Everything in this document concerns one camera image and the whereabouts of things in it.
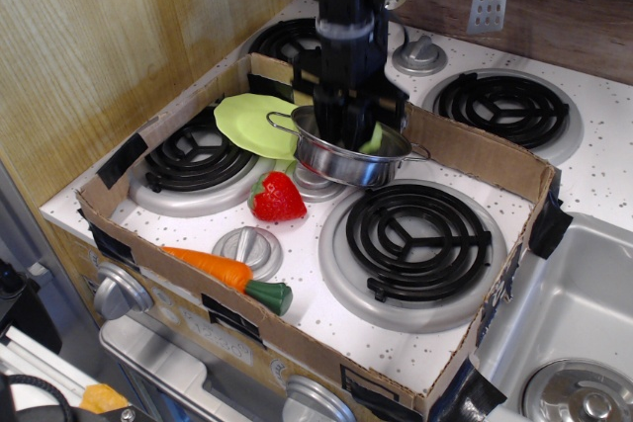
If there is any silver oven knob left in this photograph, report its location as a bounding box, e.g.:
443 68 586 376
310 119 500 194
94 263 153 321

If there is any small silver metal pan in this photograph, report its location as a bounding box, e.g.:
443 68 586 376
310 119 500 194
266 106 430 188

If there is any back right black burner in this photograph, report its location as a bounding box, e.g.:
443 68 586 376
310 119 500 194
422 68 584 165

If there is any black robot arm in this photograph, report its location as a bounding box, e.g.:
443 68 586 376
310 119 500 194
293 0 407 151

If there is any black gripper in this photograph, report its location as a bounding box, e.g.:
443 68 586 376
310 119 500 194
292 21 407 151

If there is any black burner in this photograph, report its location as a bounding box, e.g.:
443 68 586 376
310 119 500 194
318 180 507 334
239 18 321 63
129 105 275 217
422 68 584 165

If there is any silver stovetop knob back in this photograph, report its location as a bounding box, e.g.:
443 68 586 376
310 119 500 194
392 36 448 76

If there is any back left black burner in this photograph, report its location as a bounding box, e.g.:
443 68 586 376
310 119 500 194
239 18 321 63

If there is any light green toy plate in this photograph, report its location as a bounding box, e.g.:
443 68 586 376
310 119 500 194
214 93 297 161

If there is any red toy strawberry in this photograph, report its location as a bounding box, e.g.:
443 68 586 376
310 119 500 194
247 171 307 221

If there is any orange toy carrot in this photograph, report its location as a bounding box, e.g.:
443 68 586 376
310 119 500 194
161 246 293 316

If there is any yellow cloth scrap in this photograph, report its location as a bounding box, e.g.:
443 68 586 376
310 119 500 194
79 383 130 414

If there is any front left black burner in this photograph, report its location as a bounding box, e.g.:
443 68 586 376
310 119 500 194
129 105 275 217

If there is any silver toy sink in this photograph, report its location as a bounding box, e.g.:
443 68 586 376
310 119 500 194
476 213 632 421

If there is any light green toy broccoli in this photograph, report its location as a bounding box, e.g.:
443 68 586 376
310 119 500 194
359 122 383 155

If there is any silver oven knob right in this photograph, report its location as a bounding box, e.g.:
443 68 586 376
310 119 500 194
282 375 356 422

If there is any silver oven door handle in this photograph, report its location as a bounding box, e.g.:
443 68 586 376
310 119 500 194
99 316 245 421

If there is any silver sink drain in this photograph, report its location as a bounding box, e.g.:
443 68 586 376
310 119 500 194
520 360 632 421

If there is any hanging silver spatula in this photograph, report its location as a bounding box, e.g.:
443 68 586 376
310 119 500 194
467 0 507 36

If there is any front right black burner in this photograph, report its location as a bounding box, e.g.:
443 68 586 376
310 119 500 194
318 180 507 334

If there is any silver stovetop knob middle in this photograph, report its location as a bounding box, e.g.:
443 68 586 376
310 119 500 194
288 162 354 204

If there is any silver stovetop knob front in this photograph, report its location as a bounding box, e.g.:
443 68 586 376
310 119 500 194
213 226 283 281

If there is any silver oven knob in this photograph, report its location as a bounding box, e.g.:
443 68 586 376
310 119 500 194
94 263 153 321
282 375 356 422

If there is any brown cardboard fence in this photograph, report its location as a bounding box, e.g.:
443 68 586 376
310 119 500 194
77 54 560 421

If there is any silver stovetop knob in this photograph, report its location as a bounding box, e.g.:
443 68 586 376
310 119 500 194
213 226 283 281
392 36 448 76
288 162 354 204

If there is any black cable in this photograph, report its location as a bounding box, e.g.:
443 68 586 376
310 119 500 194
0 373 75 422

